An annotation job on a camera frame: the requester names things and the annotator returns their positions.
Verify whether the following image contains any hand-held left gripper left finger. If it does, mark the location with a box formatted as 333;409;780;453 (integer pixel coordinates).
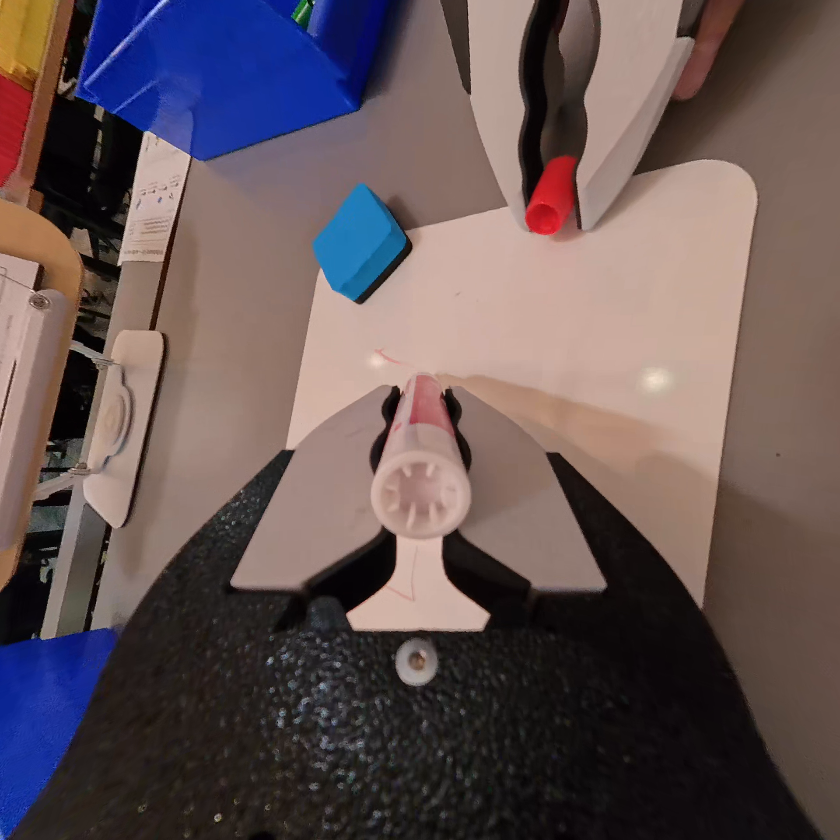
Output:
230;385;399;614

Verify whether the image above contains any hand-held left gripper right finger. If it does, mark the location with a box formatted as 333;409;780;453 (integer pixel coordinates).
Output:
446;385;608;619

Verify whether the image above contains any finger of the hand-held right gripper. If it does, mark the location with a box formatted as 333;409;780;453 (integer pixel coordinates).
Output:
467;0;568;232
558;0;697;232

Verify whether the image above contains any red whiteboard marker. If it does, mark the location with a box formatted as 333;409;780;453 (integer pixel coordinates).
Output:
369;373;472;540

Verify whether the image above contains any red marker cap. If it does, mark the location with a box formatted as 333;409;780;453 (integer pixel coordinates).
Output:
525;155;580;236

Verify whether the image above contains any white whiteboard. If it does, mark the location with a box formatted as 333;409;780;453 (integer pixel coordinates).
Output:
287;159;759;632

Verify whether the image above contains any blue whiteboard eraser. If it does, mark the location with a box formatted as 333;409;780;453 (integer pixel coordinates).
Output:
311;182;413;305

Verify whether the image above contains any blue plastic bin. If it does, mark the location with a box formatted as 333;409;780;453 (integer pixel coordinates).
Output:
74;0;409;161
0;629;120;837

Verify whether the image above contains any person's right hand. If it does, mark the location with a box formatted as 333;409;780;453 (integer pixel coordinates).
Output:
672;0;729;101

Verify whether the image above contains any printed instruction sheet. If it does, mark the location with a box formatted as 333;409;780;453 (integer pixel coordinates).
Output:
118;131;191;265

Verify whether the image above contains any wooden instruction display board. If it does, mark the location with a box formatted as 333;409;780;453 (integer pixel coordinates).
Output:
0;197;85;592

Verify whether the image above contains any wooden plank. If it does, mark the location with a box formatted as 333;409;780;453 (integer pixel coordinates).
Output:
18;0;77;198

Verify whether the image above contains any yellow ribbed plastic object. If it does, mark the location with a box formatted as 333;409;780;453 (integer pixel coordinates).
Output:
0;0;43;86

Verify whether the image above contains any red ribbed plastic object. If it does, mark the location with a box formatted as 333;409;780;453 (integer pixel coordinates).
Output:
0;75;35;188

